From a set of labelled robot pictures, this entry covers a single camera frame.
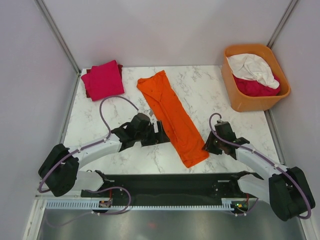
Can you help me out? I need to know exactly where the corner aluminium post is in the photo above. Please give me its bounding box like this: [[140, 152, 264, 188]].
[[34, 0, 81, 75], [266, 0, 300, 49]]

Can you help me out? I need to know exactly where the orange plastic basket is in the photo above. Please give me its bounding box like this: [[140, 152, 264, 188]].
[[221, 43, 291, 112]]

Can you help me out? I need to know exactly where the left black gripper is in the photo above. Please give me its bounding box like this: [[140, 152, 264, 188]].
[[135, 120, 170, 147]]

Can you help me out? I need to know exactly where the left corner aluminium post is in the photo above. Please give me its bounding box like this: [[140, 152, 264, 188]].
[[34, 0, 81, 75]]

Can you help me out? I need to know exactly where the white t shirt in basket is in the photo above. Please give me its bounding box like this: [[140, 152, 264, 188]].
[[227, 53, 280, 89]]

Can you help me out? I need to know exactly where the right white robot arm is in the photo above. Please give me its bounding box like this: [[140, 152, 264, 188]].
[[203, 120, 316, 221]]

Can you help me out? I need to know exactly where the right corner aluminium post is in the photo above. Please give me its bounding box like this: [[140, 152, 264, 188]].
[[266, 0, 300, 49]]

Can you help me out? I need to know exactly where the orange t shirt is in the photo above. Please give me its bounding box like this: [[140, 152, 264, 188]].
[[136, 70, 209, 168]]

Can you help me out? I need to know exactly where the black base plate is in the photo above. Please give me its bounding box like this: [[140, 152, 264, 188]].
[[80, 173, 254, 207]]

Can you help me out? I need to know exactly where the crimson t shirt in basket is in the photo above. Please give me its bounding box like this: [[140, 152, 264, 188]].
[[233, 75, 281, 97]]

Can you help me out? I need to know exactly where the aluminium rail frame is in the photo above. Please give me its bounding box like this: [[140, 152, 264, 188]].
[[34, 178, 309, 201]]

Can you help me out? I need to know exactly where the white slotted cable duct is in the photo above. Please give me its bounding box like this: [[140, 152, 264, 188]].
[[45, 199, 234, 211]]

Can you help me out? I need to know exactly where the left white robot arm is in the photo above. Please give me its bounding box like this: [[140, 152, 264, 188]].
[[38, 112, 170, 197]]

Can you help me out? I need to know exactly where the folded pink t shirt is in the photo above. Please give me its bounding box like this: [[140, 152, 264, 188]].
[[80, 59, 125, 102]]

